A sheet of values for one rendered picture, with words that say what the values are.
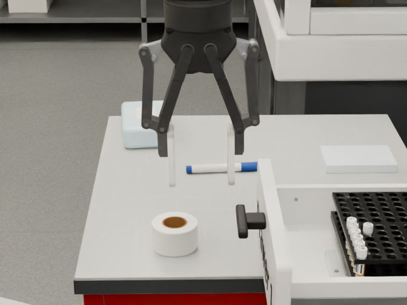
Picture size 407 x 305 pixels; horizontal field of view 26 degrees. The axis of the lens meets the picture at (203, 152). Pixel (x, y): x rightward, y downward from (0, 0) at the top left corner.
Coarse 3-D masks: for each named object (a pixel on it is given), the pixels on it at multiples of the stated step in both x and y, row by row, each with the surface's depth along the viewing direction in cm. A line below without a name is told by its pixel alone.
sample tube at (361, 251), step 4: (360, 248) 104; (364, 248) 104; (360, 252) 104; (364, 252) 103; (360, 256) 104; (364, 256) 104; (356, 264) 105; (360, 264) 104; (364, 264) 104; (356, 268) 105; (360, 268) 104; (364, 268) 105; (356, 272) 105; (360, 272) 105; (364, 272) 105; (356, 276) 105; (360, 276) 105
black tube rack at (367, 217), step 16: (352, 192) 120; (368, 192) 120; (384, 192) 120; (400, 192) 120; (352, 208) 115; (368, 208) 116; (384, 208) 116; (400, 208) 116; (336, 224) 118; (384, 224) 112; (400, 224) 112; (384, 240) 114; (400, 240) 109; (384, 256) 104; (400, 256) 104; (352, 272) 107; (368, 272) 106; (384, 272) 107; (400, 272) 108
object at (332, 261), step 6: (330, 252) 115; (330, 258) 114; (336, 258) 114; (330, 264) 113; (336, 264) 113; (330, 270) 112; (336, 270) 111; (330, 276) 112; (336, 276) 110; (342, 276) 110
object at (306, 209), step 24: (288, 192) 123; (312, 192) 123; (288, 216) 124; (312, 216) 124; (288, 240) 121; (312, 240) 121; (336, 240) 121; (312, 264) 115; (312, 288) 101; (336, 288) 101; (360, 288) 101; (384, 288) 101
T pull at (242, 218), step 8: (240, 208) 113; (240, 216) 111; (248, 216) 111; (256, 216) 111; (264, 216) 111; (240, 224) 109; (248, 224) 110; (256, 224) 110; (264, 224) 110; (240, 232) 108
